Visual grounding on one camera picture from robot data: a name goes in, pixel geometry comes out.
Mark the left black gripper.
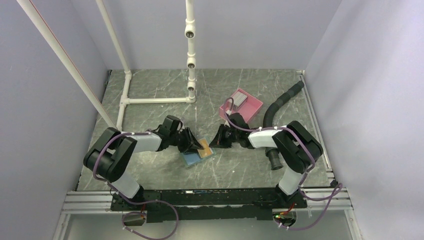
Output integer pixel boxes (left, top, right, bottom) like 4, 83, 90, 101
170, 127, 204, 155

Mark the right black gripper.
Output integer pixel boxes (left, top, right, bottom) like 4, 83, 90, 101
208, 124, 239, 149

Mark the green card holder wallet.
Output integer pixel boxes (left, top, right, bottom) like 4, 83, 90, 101
182, 137, 216, 168

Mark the pink plastic tray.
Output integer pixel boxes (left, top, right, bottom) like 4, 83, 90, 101
218, 88, 263, 123

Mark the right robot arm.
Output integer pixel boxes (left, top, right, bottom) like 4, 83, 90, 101
209, 113, 324, 208

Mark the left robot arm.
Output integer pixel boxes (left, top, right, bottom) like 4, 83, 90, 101
83, 125, 204, 210

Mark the grey card stack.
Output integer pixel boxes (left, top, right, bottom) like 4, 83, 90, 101
231, 91, 248, 111

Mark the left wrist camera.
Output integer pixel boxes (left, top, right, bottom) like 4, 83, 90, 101
161, 115, 183, 135

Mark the black corrugated hose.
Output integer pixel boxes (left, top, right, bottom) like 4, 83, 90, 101
263, 80, 305, 171

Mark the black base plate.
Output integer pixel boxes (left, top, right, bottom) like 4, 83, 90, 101
110, 187, 308, 223

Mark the white pvc pipe frame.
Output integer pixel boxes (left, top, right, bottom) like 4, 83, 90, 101
17, 0, 197, 130

